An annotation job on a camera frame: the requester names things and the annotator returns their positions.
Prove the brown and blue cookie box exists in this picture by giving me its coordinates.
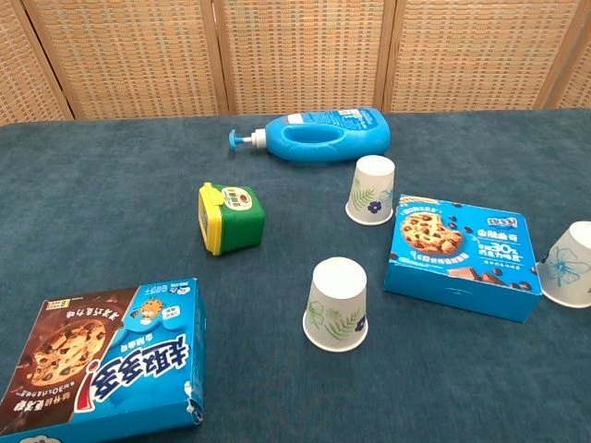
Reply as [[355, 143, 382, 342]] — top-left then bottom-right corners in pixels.
[[0, 277, 208, 443]]

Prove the white floral paper cup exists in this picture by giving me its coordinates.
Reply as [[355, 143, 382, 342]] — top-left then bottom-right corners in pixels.
[[302, 257, 369, 353], [344, 154, 396, 227], [536, 221, 591, 309]]

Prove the dark blue table cloth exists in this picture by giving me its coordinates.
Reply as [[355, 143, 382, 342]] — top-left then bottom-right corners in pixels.
[[0, 108, 591, 443]]

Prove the blue pump detergent bottle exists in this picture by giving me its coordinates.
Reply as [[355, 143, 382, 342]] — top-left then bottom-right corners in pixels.
[[228, 107, 392, 163]]

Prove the green tub with yellow lid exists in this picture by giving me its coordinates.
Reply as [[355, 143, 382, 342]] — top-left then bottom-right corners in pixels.
[[198, 182, 267, 257]]

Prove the woven rattan folding screen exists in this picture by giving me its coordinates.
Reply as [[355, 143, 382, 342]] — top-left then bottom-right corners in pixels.
[[0, 0, 591, 126]]

